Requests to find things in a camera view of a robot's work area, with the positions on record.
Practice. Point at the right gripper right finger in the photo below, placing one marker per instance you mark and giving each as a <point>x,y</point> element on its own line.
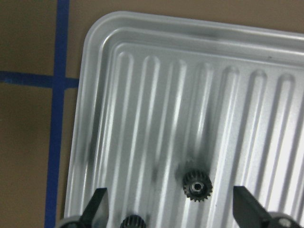
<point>247,211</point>

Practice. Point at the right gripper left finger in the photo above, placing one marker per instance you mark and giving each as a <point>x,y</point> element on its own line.
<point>96,213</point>

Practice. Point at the black bearing gear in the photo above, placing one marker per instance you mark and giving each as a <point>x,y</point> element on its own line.
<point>133,221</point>
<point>197,185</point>

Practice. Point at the ribbed silver metal tray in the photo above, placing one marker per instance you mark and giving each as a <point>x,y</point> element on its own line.
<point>159,96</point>

